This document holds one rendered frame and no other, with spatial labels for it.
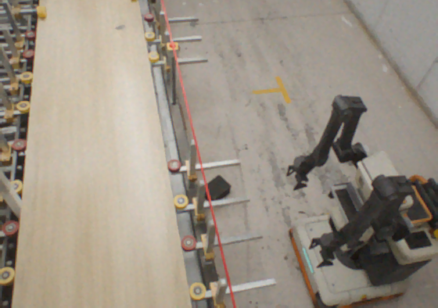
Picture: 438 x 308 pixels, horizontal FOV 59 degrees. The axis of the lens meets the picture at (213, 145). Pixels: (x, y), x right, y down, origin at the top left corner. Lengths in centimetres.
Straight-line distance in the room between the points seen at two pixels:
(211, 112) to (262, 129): 52
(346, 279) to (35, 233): 195
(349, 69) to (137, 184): 308
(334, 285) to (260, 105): 193
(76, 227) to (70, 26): 174
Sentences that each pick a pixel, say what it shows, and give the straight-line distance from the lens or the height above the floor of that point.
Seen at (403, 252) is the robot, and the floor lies 80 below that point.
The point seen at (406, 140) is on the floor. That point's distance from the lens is 418.
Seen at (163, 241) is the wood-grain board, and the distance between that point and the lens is 209.
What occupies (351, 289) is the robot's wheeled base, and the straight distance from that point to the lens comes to 287.
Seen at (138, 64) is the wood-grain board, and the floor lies 90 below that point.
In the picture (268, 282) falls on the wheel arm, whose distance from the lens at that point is 214.
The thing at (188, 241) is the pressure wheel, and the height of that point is 91.
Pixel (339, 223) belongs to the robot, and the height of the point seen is 80.
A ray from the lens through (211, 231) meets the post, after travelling 187.
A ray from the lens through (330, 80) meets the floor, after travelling 444.
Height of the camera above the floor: 281
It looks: 52 degrees down
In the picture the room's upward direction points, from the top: 6 degrees clockwise
